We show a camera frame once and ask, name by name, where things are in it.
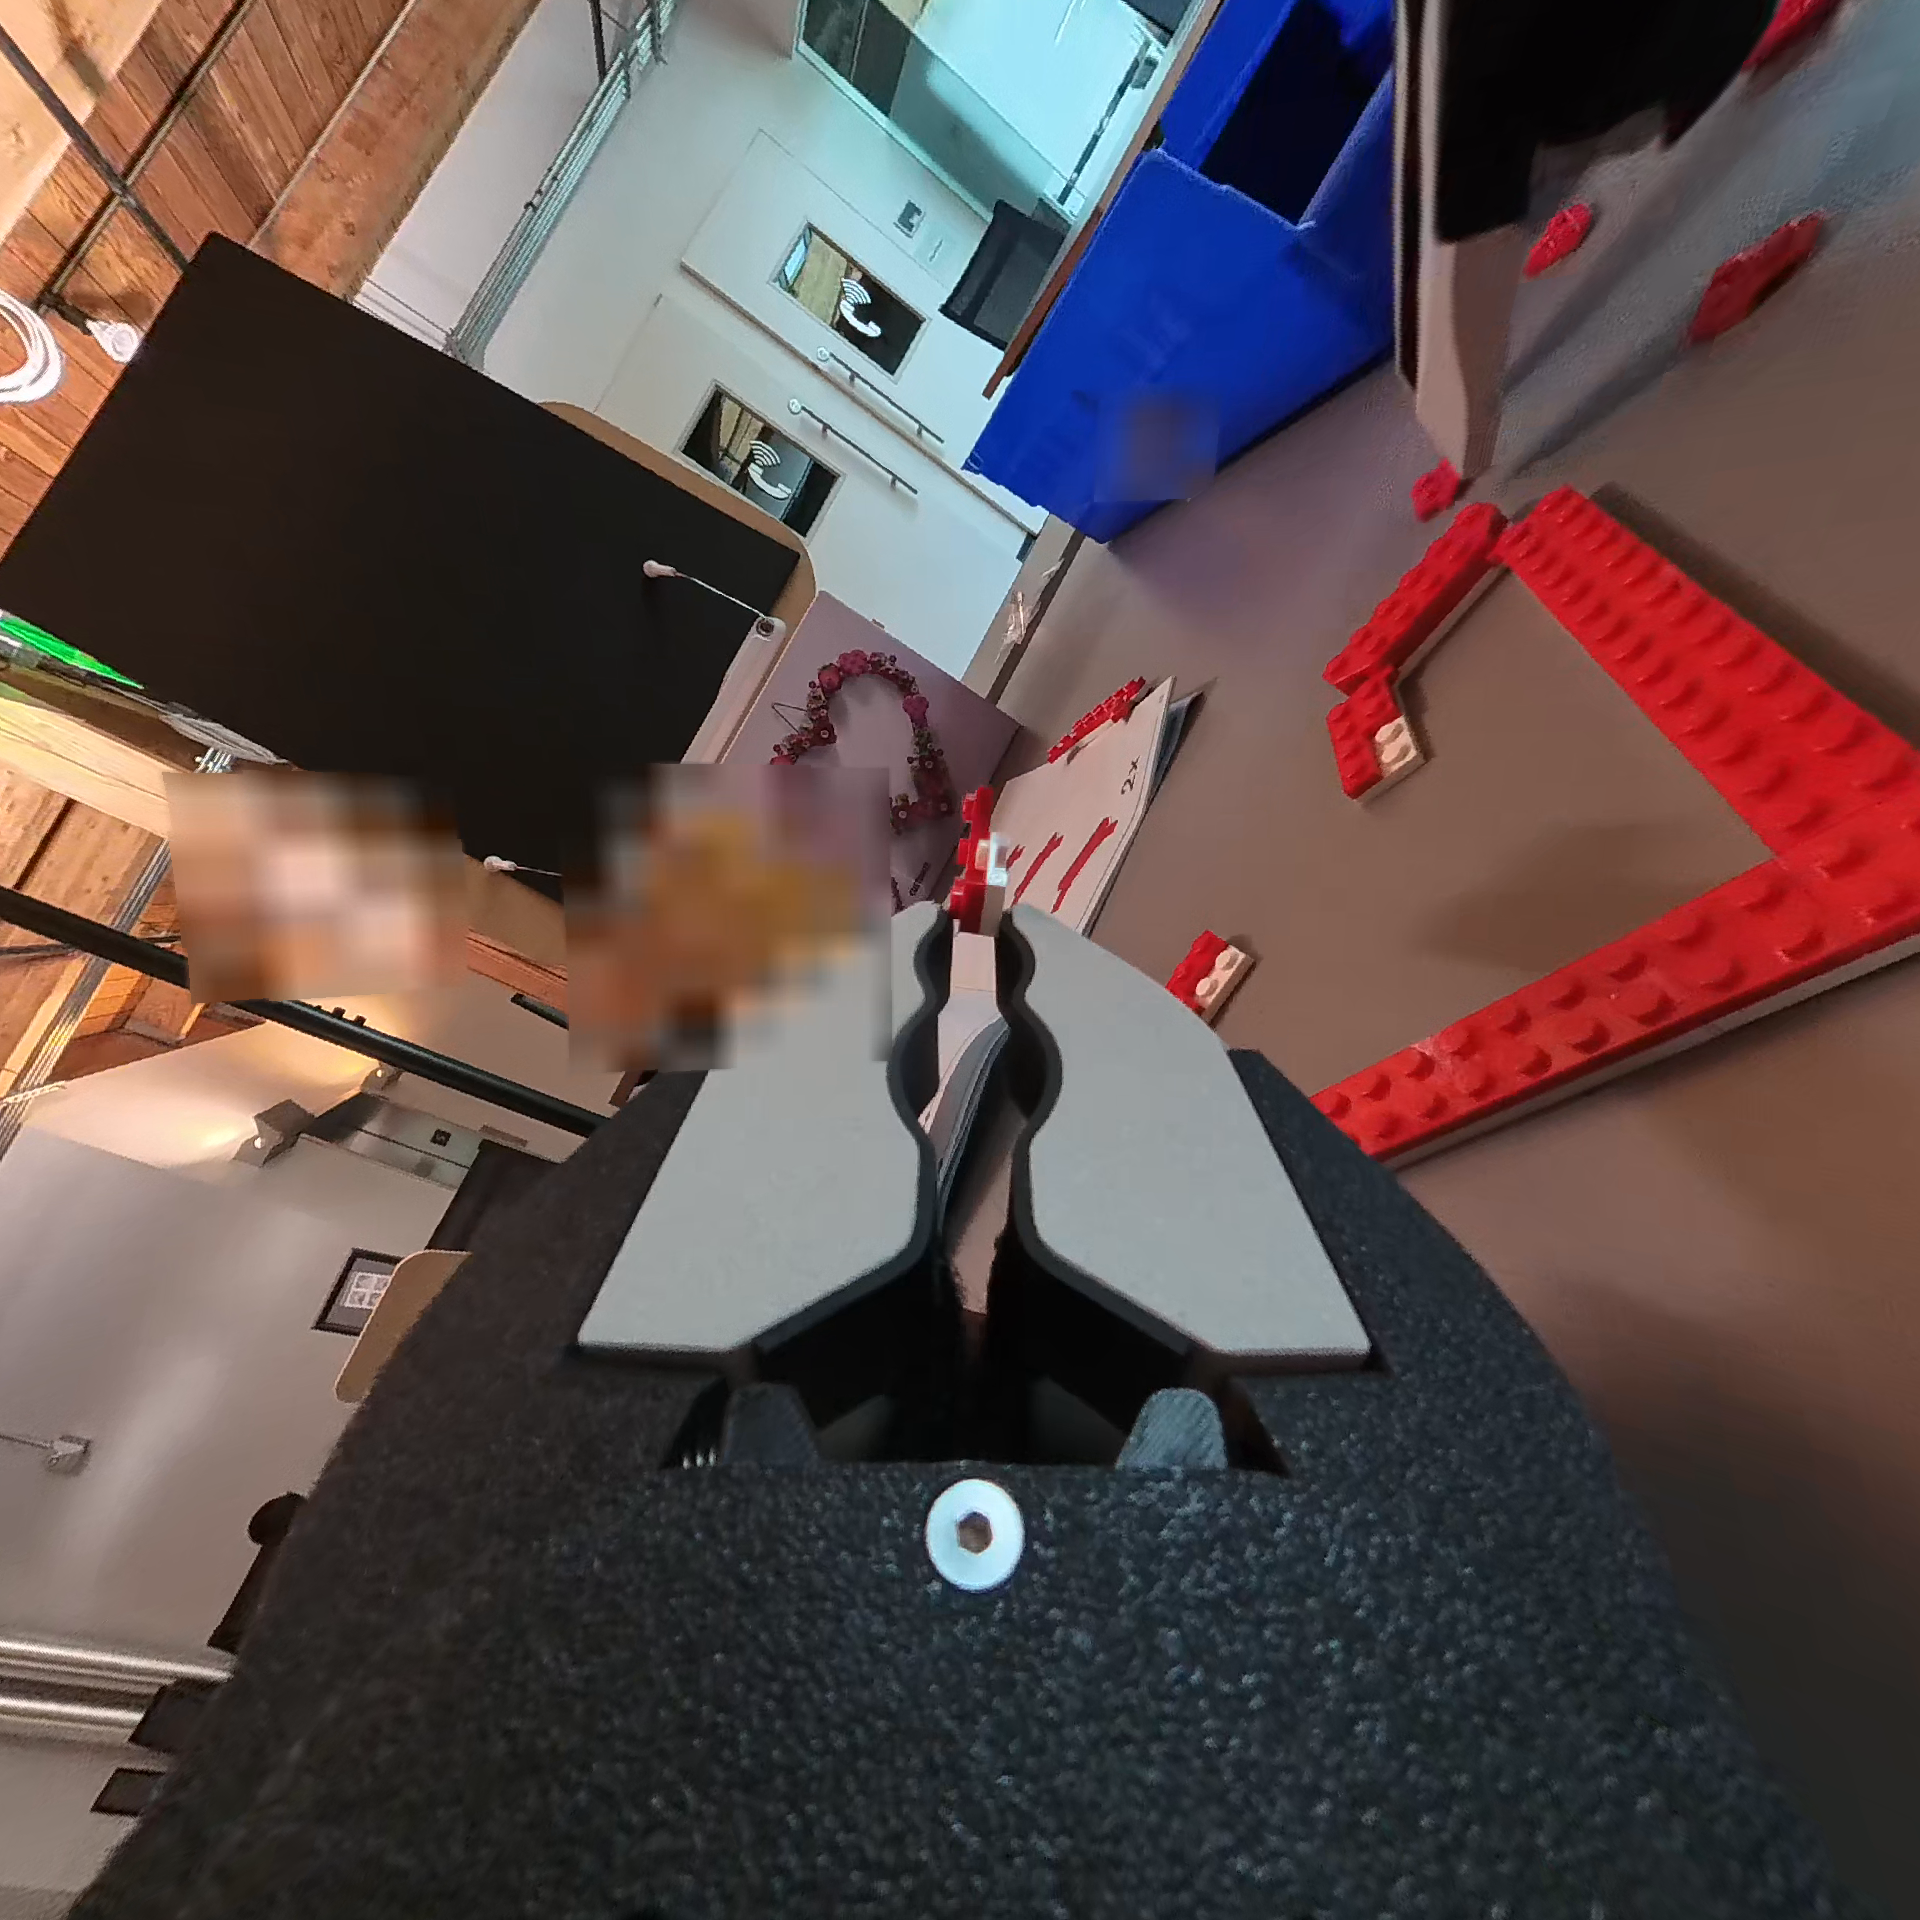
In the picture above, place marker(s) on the black partition panel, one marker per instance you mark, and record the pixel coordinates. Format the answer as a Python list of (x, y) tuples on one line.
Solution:
[(345, 524)]

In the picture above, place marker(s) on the grey display board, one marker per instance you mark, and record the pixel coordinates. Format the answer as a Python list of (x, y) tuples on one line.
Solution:
[(839, 621)]

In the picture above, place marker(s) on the black metal beam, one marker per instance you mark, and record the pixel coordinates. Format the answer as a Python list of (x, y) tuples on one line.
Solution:
[(375, 1042)]

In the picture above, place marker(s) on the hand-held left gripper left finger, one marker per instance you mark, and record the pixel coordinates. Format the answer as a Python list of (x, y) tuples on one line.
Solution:
[(751, 1215)]

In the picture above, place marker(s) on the small red brick plate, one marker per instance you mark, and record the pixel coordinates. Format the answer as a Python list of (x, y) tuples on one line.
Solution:
[(1756, 277), (1786, 31), (1560, 235), (1437, 487)]

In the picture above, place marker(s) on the phone sign window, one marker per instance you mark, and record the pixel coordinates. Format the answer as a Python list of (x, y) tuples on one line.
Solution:
[(856, 307), (765, 461)]

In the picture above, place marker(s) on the dark picture frame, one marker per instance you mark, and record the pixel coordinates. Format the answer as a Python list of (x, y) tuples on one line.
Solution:
[(358, 1292)]

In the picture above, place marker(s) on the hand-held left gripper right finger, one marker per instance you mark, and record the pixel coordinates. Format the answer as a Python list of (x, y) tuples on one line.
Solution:
[(1185, 1201)]

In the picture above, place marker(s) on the large red brick frame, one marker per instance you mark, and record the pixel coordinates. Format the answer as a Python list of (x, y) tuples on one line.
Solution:
[(1724, 704)]

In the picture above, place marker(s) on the small red brick assembly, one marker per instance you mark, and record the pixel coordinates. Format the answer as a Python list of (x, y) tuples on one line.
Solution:
[(978, 884)]

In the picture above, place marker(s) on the large blue storage bin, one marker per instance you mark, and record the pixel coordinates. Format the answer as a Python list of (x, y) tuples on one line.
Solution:
[(1201, 346)]

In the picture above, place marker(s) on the white instruction booklet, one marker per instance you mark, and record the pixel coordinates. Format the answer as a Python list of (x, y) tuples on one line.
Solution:
[(1096, 839)]

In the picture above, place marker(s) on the red brick with white stud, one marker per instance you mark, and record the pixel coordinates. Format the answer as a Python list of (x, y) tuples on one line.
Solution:
[(1201, 967)]

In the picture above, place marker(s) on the red brick strip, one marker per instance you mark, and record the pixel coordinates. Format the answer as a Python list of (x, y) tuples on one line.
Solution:
[(1096, 716)]

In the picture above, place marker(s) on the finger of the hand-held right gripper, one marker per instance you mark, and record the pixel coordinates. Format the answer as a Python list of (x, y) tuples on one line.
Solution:
[(1470, 346)]

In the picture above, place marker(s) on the red and white brick corner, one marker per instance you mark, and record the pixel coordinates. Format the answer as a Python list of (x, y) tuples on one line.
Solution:
[(1412, 599)]

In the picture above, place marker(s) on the dark red heart wreath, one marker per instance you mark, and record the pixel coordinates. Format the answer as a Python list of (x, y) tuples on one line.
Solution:
[(839, 674)]

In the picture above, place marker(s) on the small blue storage bin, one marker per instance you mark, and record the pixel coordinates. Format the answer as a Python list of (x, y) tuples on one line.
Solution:
[(1336, 90)]

